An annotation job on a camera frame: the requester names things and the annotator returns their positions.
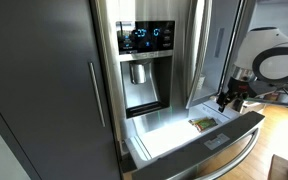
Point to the stainless fridge drawer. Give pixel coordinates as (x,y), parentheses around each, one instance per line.
(184,156)

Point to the black blue-lit display panel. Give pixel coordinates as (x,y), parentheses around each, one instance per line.
(145,36)

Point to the water dispenser recess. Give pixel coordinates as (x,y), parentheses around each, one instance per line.
(140,96)

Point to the silver dispenser spout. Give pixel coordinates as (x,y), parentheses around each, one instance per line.
(139,71)

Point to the grey drawer label sticker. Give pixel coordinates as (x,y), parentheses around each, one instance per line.
(216,141)

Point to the clear door bin rail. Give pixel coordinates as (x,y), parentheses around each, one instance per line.
(270,103)

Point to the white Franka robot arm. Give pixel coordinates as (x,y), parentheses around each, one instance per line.
(270,50)

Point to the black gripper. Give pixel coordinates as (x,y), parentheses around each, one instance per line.
(239,88)

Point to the brown wooden box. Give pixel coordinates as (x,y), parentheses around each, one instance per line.
(279,168)

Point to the stainless fridge door with dispenser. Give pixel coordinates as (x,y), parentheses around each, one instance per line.
(180,13)

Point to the red green snack packet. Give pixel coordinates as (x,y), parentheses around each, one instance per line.
(204,124)

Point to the grey cabinet door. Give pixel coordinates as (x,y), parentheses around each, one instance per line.
(44,83)

